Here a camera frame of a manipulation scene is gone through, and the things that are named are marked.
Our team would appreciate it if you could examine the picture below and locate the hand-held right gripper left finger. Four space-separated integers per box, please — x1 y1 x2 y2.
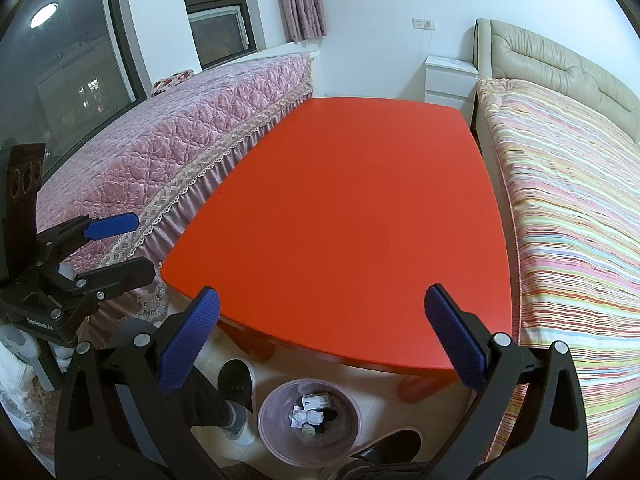
54 286 222 480

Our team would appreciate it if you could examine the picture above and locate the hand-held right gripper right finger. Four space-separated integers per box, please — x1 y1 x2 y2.
424 284 589 480

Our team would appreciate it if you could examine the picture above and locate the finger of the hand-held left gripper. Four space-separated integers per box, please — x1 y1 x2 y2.
37 212 140 262
74 258 157 307

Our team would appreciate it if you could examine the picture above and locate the pink waste bin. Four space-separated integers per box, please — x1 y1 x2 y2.
257 379 364 465

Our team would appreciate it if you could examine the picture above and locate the white cardboard box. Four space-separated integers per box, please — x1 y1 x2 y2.
301 393 335 412

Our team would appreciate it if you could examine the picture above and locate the person's left hand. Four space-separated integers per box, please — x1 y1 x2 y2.
0 327 76 402

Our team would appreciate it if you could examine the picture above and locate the red table leg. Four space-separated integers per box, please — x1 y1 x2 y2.
219 316 282 364
399 373 454 405

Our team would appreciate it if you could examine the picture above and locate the black slipper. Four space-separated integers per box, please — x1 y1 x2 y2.
217 358 255 414
349 427 424 463

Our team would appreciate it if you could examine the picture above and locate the pink quilted bedspread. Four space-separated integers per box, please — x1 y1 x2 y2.
0 52 317 443

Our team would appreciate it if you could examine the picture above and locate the striped bed with beige headboard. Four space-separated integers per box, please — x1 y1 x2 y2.
472 77 640 477

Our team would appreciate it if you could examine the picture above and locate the pink crocheted cushion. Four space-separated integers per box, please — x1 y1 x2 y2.
151 68 194 97

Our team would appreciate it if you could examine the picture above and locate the large dark window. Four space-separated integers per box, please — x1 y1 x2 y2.
0 0 152 183

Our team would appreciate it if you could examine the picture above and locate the small dark-framed window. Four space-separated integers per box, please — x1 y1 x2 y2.
177 0 259 72

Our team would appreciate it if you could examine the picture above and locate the white nightstand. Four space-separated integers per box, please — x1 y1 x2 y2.
423 55 479 112

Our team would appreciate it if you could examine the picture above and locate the beige padded headboard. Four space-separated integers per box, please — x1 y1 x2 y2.
473 18 640 147

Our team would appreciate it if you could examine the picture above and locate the pink curtain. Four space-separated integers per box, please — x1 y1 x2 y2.
271 0 327 44

